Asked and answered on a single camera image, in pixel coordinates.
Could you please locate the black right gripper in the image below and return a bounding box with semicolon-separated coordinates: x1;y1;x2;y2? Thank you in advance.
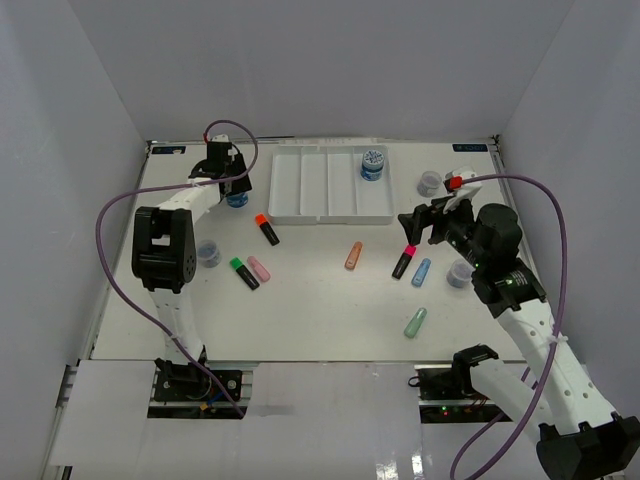
398;192;488;270

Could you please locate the pink cap black highlighter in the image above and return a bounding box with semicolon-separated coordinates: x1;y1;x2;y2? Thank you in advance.
392;245;416;280

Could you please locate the blue lidded tub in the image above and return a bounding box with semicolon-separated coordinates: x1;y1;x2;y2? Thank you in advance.
360;149;386;181
226;192;249;209

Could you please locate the clear paperclip jar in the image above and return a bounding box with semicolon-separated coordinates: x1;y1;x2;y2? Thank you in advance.
196;239;221;268
446;259;474;289
416;171;442;198

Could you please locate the pastel blue mini highlighter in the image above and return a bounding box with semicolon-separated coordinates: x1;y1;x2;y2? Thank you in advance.
411;258;431;288

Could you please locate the orange cap black highlighter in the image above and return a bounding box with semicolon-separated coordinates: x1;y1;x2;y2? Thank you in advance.
255;213;280;246

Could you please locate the white compartment tray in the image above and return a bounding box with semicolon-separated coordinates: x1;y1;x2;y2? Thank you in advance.
268;144;395;225

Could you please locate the green cap black highlighter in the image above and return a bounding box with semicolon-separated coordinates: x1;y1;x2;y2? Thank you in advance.
229;257;260;291

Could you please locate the pastel pink mini highlighter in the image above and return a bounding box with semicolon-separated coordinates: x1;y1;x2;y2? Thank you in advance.
247;256;271;283

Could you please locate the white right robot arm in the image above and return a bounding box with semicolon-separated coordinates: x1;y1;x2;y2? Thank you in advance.
398;198;639;479

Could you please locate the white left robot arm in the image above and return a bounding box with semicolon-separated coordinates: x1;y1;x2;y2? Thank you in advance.
132;135;251;399

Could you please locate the pastel orange mini highlighter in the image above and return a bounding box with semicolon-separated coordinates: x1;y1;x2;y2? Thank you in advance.
344;241;363;271

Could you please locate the left blue corner label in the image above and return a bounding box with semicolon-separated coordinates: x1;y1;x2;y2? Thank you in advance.
151;146;186;155

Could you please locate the blue corner label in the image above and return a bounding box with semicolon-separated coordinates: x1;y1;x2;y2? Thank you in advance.
452;143;488;153
151;146;186;155

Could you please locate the right blue corner label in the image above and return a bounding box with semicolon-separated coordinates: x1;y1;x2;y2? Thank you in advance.
452;143;488;153

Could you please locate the pastel green mini highlighter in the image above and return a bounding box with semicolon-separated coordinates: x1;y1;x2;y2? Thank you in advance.
403;307;427;339

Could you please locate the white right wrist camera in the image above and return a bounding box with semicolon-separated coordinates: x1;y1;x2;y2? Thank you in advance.
443;166;482;213

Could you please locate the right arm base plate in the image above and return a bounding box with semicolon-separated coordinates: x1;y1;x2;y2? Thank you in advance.
407;368;502;424

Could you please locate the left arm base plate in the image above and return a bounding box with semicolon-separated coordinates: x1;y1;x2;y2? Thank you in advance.
152;358;243;403

